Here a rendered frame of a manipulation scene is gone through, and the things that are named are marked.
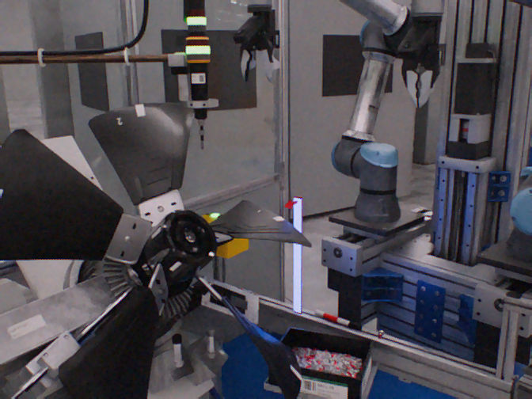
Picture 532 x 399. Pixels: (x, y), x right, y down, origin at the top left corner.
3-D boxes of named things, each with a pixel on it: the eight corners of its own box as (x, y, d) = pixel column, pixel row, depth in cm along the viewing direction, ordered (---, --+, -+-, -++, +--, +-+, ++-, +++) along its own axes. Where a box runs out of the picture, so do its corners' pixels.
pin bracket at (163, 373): (140, 366, 108) (161, 352, 102) (161, 358, 112) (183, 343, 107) (151, 394, 106) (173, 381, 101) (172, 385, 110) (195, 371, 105)
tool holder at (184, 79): (169, 108, 98) (165, 54, 95) (176, 104, 105) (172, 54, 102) (216, 108, 98) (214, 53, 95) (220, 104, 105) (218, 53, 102)
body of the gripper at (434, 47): (445, 68, 128) (450, 17, 125) (434, 70, 121) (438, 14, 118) (415, 68, 132) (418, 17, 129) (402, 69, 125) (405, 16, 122)
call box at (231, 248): (188, 252, 160) (186, 219, 157) (210, 243, 167) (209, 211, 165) (228, 264, 150) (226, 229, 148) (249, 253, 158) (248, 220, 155)
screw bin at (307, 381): (265, 388, 120) (265, 361, 118) (288, 350, 135) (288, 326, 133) (360, 408, 112) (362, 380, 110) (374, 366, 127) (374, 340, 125)
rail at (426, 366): (203, 306, 166) (202, 283, 163) (212, 302, 169) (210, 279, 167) (507, 416, 114) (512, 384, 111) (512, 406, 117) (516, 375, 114)
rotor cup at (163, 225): (109, 260, 99) (141, 227, 91) (153, 221, 110) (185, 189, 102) (163, 313, 100) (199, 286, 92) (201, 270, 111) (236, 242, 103)
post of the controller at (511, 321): (495, 378, 114) (504, 295, 109) (498, 371, 116) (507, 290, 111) (509, 382, 112) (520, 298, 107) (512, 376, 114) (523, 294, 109)
